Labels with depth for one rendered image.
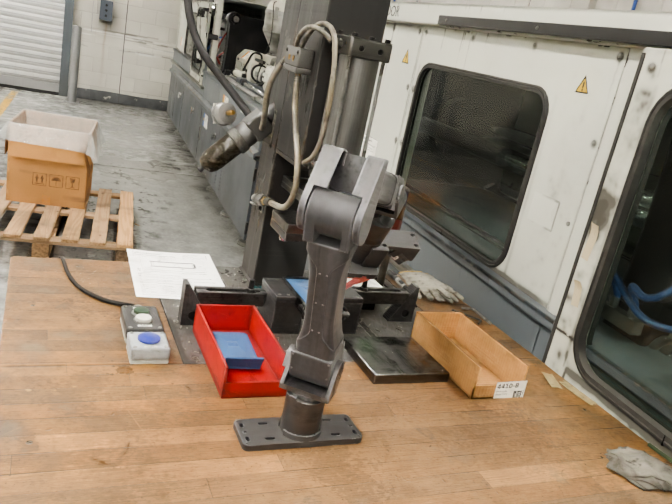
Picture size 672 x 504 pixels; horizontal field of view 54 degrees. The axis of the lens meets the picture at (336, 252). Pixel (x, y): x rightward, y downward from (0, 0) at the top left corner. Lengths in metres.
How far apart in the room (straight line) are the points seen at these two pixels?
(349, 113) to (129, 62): 9.25
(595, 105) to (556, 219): 0.29
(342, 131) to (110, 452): 0.72
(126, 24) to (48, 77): 1.33
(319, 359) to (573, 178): 0.92
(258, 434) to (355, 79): 0.68
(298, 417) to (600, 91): 1.06
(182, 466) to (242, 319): 0.46
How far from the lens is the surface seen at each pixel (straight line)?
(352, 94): 1.31
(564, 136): 1.77
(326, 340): 0.98
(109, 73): 10.50
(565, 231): 1.71
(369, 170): 0.90
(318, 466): 1.04
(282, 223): 1.34
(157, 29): 10.49
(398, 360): 1.36
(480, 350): 1.49
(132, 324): 1.30
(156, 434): 1.05
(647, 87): 1.53
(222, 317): 1.36
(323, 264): 0.91
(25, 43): 10.46
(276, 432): 1.07
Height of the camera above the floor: 1.50
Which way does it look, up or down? 17 degrees down
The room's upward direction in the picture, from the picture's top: 12 degrees clockwise
